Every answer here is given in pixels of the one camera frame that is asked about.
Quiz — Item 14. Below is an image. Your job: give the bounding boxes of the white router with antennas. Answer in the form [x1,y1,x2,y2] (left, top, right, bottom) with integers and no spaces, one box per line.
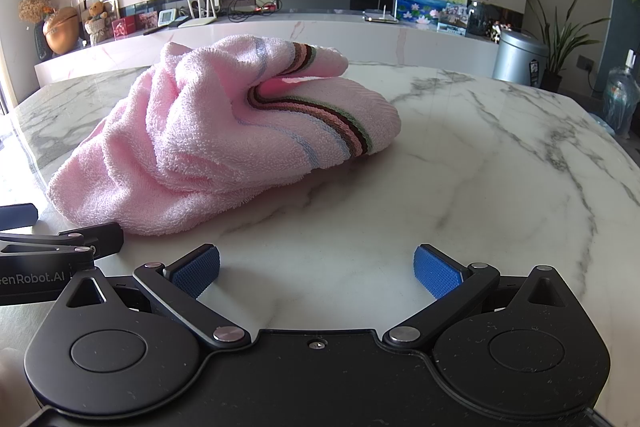
[177,0,217,29]

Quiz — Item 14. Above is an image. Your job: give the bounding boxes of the blue water jug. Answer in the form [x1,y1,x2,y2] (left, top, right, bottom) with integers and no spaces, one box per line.
[599,49,640,138]

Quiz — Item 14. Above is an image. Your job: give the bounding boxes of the small landscape photo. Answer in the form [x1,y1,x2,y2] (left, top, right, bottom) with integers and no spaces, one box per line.
[436,4,471,37]

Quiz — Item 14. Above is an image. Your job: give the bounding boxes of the flat set-top box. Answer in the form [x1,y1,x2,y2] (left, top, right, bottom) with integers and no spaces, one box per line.
[363,0,401,24]

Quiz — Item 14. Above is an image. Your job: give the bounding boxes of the brown teddy bear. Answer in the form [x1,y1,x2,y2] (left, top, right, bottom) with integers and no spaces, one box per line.
[83,0,114,46]

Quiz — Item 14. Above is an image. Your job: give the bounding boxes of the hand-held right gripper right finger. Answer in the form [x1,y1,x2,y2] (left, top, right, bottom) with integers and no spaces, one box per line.
[382,244,583,352]

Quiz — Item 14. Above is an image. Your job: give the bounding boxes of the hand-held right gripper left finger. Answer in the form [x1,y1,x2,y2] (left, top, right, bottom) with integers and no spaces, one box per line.
[52,244,251,350]

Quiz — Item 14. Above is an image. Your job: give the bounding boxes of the red gift box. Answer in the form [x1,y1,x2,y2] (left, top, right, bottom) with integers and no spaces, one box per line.
[112,17,137,40]

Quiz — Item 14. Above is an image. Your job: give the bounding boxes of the round orange vase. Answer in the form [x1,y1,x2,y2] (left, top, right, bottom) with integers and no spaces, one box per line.
[43,6,81,56]

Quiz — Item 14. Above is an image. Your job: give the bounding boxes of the silver round trash can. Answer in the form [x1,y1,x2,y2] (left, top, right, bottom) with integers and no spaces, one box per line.
[492,29,550,89]

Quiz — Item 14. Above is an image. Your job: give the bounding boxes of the dried flower bouquet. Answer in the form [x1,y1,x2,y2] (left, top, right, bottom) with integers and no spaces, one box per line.
[18,0,54,26]

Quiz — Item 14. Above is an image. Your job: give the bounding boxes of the green potted plant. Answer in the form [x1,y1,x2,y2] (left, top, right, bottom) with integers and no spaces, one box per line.
[517,0,602,94]

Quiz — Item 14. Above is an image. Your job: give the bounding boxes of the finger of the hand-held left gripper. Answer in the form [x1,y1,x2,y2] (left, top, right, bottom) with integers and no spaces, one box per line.
[0,222,125,260]
[0,203,39,231]

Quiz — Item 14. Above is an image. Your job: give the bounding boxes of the tangled black cables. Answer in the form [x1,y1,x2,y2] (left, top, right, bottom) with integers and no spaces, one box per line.
[226,0,279,22]

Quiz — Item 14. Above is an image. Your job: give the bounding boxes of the white marble television console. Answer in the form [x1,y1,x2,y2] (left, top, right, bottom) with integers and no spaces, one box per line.
[34,9,501,84]

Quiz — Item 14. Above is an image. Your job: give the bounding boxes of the pink striped towel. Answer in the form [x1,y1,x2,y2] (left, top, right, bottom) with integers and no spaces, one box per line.
[47,34,402,237]

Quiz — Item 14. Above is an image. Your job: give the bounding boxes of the dark glass jar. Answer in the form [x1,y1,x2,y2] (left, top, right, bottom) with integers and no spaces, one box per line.
[467,0,494,38]

